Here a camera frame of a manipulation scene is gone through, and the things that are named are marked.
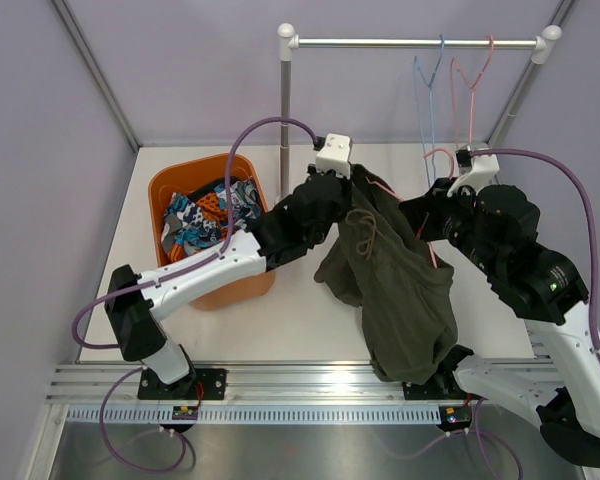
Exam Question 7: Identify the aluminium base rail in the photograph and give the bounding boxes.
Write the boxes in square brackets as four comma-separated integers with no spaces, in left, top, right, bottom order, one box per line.
[44,362,566,406]

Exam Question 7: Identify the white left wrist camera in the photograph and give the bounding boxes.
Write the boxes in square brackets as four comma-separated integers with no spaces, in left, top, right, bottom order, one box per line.
[314,133,353,178]

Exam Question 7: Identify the orange plastic basket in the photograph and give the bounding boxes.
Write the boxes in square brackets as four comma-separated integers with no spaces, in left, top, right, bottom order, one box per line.
[148,153,275,311]

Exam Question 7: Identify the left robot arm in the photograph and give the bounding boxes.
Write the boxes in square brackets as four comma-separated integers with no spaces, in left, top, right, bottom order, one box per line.
[104,164,352,399]

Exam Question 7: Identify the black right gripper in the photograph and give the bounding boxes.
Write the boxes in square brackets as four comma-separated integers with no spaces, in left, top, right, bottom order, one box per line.
[401,177,503,277]

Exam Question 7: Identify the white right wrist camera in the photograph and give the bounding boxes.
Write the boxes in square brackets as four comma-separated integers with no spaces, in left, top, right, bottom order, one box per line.
[447,143,500,197]

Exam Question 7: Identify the olive green shorts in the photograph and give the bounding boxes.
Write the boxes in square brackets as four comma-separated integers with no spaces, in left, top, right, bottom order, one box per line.
[314,164,458,385]

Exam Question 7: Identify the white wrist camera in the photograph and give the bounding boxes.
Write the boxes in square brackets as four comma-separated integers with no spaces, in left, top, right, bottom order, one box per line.
[314,133,353,178]
[447,143,500,197]

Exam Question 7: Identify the dark navy shorts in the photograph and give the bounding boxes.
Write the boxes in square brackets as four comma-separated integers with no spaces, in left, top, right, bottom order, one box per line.
[187,176,261,209]

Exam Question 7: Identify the pink hanger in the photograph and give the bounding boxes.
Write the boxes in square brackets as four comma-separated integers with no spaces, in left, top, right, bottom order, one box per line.
[367,147,456,269]
[449,35,495,147]

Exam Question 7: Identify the white slotted cable duct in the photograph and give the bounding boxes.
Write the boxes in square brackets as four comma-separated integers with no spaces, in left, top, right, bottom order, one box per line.
[67,404,441,425]

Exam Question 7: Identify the colourful patterned shorts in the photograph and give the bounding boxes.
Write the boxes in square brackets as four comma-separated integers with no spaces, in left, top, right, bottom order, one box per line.
[161,185,263,263]

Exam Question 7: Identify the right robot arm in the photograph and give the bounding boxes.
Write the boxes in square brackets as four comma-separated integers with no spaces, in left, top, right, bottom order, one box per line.
[399,179,600,469]

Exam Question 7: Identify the metal clothes rack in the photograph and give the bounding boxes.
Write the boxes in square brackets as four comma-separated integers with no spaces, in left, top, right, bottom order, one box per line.
[274,22,563,201]

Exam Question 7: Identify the blue hanger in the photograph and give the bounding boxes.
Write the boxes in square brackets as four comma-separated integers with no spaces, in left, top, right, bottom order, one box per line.
[412,33,447,176]

